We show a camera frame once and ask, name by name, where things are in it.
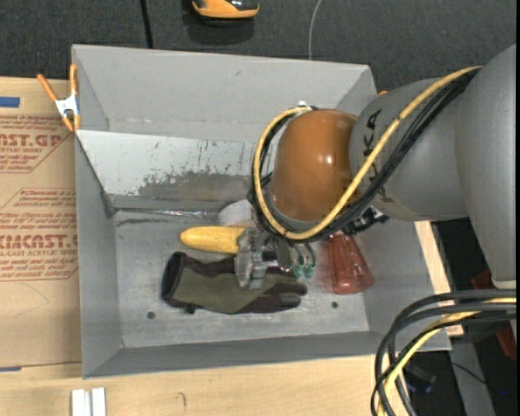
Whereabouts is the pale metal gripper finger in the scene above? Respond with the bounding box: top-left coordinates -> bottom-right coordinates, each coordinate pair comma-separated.
236,231 -> 258,263
237,261 -> 268,291

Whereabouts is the white round cup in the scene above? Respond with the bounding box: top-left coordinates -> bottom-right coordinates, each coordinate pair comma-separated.
218,198 -> 257,229

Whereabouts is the yellow toy corn cob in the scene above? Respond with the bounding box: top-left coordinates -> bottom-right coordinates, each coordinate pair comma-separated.
179,225 -> 248,256

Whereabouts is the olive and dark brown glove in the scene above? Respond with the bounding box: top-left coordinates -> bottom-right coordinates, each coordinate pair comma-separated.
160,251 -> 309,315

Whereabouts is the grey metal bin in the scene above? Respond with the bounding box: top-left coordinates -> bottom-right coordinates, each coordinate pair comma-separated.
70,43 -> 452,380

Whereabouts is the red-orange ribbed plastic bottle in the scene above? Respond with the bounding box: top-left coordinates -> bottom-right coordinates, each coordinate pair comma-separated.
325,231 -> 376,296

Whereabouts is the brown cardboard board, red print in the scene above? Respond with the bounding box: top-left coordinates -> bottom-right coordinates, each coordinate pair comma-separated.
0,75 -> 84,370

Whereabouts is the black cylinder on white bracket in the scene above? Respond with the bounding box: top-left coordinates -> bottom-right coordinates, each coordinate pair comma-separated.
345,208 -> 391,237

